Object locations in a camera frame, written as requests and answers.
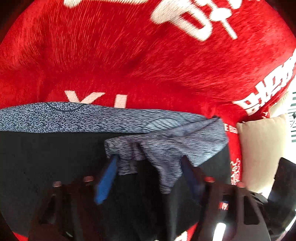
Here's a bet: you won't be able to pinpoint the red blanket with white characters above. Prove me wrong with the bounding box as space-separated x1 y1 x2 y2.
1 1 295 184

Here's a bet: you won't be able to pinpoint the black pants with patterned waistband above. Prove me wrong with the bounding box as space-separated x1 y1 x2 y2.
1 102 230 240

